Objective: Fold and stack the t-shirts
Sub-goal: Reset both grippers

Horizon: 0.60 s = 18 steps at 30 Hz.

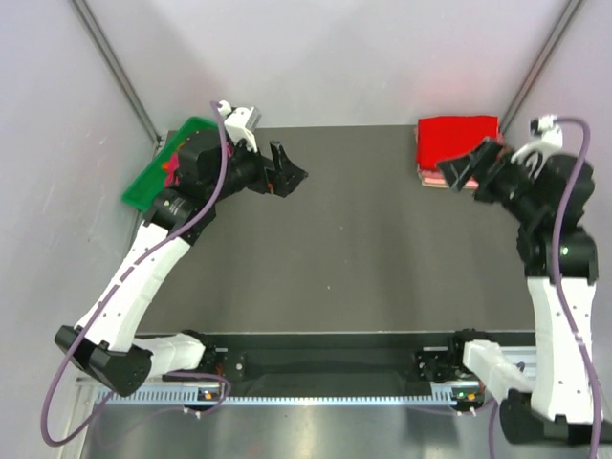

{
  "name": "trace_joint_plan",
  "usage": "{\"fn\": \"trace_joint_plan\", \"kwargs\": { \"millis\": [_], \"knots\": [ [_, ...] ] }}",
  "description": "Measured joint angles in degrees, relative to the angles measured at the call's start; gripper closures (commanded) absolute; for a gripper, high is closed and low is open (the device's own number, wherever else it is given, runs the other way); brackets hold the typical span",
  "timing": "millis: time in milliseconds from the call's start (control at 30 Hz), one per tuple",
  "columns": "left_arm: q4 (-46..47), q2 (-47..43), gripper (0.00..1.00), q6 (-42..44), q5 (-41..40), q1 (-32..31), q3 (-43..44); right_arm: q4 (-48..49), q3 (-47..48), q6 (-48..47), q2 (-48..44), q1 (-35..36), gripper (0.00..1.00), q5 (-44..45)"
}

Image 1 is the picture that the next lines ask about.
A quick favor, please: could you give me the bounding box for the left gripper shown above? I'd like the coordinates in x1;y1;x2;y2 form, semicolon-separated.
207;133;307;203

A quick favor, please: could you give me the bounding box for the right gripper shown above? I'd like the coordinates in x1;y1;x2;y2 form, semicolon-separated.
435;137;541;222

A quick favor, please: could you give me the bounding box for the red t shirt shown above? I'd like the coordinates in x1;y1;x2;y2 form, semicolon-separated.
416;115;498;171

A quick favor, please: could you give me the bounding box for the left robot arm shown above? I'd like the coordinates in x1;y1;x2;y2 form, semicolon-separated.
55;130;308;397

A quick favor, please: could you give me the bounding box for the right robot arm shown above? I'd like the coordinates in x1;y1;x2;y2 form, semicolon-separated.
437;139;611;449

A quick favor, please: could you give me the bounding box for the folded pink t shirt stack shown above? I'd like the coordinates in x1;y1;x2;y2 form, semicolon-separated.
414;127;504;190

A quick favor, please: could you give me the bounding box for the magenta t shirt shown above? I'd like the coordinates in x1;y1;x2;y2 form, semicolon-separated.
162;152;180;187

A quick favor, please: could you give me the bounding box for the green plastic bin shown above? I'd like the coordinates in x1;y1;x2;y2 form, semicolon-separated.
121;117;217;212

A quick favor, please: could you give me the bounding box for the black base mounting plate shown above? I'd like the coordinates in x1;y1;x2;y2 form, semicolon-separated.
162;348;498;386

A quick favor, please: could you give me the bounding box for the right corner aluminium post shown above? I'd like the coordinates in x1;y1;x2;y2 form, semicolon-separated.
499;0;585;134

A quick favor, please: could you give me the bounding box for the corner aluminium post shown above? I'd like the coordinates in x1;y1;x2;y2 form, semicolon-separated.
499;0;585;134
68;0;162;145

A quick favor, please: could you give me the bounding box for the grey slotted cable duct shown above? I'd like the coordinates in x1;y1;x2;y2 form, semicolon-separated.
95;382;482;406

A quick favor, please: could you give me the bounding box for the left corner aluminium post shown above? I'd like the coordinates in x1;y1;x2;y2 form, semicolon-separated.
68;0;162;145

